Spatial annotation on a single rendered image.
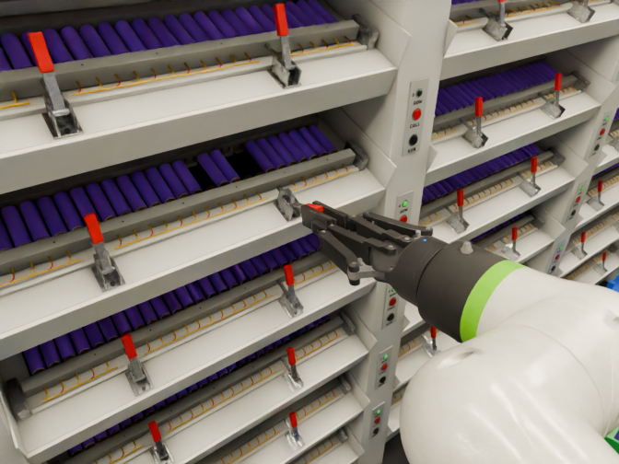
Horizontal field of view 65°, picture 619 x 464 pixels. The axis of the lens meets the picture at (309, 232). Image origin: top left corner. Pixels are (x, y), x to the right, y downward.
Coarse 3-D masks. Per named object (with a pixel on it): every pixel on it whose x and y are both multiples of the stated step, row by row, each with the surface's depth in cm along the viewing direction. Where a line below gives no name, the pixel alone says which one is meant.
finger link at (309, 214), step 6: (306, 210) 65; (312, 210) 64; (306, 216) 66; (312, 216) 64; (318, 216) 63; (324, 216) 62; (330, 216) 62; (306, 222) 66; (324, 222) 63; (336, 222) 62
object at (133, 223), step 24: (288, 168) 74; (312, 168) 76; (336, 168) 80; (216, 192) 68; (240, 192) 70; (120, 216) 62; (144, 216) 63; (168, 216) 65; (48, 240) 58; (72, 240) 59; (120, 240) 61; (0, 264) 55; (24, 264) 57
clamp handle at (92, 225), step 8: (88, 216) 55; (88, 224) 55; (96, 224) 55; (88, 232) 56; (96, 232) 56; (96, 240) 56; (96, 248) 56; (104, 248) 57; (104, 256) 57; (104, 264) 57
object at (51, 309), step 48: (336, 144) 84; (336, 192) 77; (144, 240) 64; (192, 240) 65; (240, 240) 67; (288, 240) 74; (0, 288) 55; (48, 288) 57; (96, 288) 58; (144, 288) 61; (0, 336) 52; (48, 336) 57
